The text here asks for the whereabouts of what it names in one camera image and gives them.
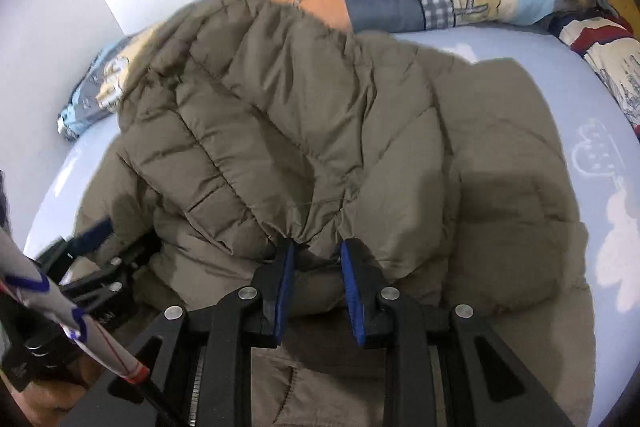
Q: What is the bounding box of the person's left hand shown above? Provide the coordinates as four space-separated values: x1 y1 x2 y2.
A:
20 354 108 425

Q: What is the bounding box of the light blue cloud blanket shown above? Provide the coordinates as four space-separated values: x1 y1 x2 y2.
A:
22 9 640 427

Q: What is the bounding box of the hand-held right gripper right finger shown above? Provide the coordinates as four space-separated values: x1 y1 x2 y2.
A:
341 238 576 427

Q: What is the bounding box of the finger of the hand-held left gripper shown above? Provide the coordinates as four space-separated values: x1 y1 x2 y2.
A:
59 232 162 333
35 217 117 270

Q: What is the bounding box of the olive puffer jacket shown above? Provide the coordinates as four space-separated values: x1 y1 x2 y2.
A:
75 0 596 427

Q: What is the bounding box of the printed red blue pillow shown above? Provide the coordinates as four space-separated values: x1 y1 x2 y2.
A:
547 9 640 132

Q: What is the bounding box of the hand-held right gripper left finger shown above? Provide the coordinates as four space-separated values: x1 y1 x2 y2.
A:
65 239 297 427

